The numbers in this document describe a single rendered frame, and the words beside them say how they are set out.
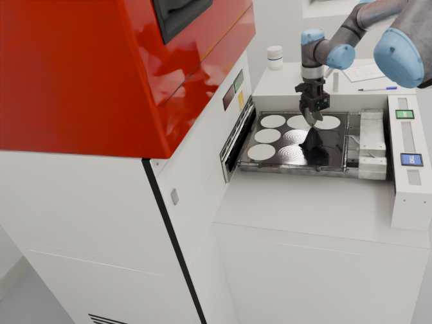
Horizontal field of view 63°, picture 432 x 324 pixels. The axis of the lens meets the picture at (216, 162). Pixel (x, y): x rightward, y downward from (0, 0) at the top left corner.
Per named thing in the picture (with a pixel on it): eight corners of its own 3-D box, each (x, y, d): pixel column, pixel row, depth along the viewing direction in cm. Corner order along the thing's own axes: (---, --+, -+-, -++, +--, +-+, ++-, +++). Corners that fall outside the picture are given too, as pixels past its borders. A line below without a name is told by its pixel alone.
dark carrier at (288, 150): (240, 162, 128) (240, 161, 127) (261, 114, 153) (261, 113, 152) (341, 168, 115) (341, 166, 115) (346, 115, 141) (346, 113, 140)
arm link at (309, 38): (312, 36, 110) (294, 32, 116) (312, 71, 116) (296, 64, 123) (332, 29, 112) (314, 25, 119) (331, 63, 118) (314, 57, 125)
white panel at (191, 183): (181, 270, 103) (141, 160, 80) (250, 123, 163) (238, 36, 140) (191, 272, 102) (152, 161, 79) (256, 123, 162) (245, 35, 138)
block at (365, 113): (360, 119, 139) (360, 112, 137) (360, 114, 142) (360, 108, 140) (382, 119, 136) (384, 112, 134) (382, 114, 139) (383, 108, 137)
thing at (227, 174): (224, 182, 127) (220, 161, 122) (253, 119, 160) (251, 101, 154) (229, 183, 127) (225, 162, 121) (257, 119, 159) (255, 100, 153)
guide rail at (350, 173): (241, 171, 136) (240, 164, 134) (242, 168, 137) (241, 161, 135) (385, 180, 118) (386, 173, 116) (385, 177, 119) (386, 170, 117)
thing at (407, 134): (390, 227, 102) (396, 191, 94) (384, 126, 142) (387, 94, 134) (427, 232, 99) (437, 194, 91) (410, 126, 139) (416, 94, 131)
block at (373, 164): (359, 170, 115) (359, 162, 114) (359, 163, 118) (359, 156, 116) (386, 171, 112) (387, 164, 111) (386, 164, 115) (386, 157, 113)
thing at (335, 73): (323, 92, 144) (323, 61, 136) (324, 88, 147) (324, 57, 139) (339, 92, 142) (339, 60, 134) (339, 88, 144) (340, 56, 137)
